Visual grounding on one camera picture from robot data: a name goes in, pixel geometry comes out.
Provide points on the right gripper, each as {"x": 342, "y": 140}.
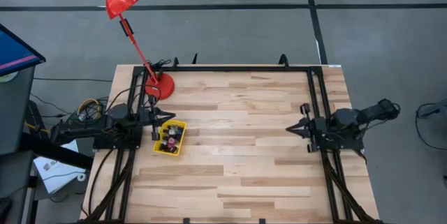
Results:
{"x": 317, "y": 128}

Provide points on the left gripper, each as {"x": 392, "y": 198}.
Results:
{"x": 150, "y": 117}

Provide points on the white nail polish bottle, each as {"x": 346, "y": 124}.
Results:
{"x": 173, "y": 125}

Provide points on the silver nail polish bottle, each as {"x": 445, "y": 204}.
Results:
{"x": 172, "y": 132}

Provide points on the blue nail polish bottle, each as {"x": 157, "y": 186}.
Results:
{"x": 179, "y": 135}

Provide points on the pink nail polish bottle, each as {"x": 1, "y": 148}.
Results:
{"x": 170, "y": 142}

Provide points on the dark nail polish bottle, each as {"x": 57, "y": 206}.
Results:
{"x": 163, "y": 144}
{"x": 172, "y": 150}

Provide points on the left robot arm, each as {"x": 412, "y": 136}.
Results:
{"x": 87, "y": 128}

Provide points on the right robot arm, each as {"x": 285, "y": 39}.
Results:
{"x": 370, "y": 110}

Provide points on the red desk lamp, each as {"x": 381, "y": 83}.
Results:
{"x": 160, "y": 86}

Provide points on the yellow plastic bin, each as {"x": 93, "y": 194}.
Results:
{"x": 159, "y": 147}

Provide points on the black table clamp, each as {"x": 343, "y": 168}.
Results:
{"x": 283, "y": 60}
{"x": 175, "y": 62}
{"x": 262, "y": 221}
{"x": 186, "y": 220}
{"x": 195, "y": 59}

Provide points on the black stand bar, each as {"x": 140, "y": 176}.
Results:
{"x": 56, "y": 151}

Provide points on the white printed paper sheet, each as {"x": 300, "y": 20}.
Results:
{"x": 56, "y": 171}

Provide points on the monitor with blue screen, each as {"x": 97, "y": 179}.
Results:
{"x": 14, "y": 53}

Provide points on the black diagonal frame pole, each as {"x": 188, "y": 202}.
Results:
{"x": 244, "y": 68}

